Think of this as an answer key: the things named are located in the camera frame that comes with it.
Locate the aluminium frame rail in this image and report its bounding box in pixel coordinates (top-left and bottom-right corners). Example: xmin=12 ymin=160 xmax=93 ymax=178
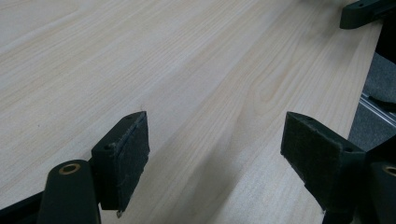
xmin=359 ymin=92 xmax=396 ymax=129

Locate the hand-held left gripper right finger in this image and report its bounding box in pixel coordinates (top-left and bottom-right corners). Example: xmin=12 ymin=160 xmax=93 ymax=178
xmin=280 ymin=111 xmax=367 ymax=217

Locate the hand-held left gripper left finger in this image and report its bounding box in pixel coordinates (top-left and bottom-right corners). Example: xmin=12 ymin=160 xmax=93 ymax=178
xmin=91 ymin=110 xmax=151 ymax=219

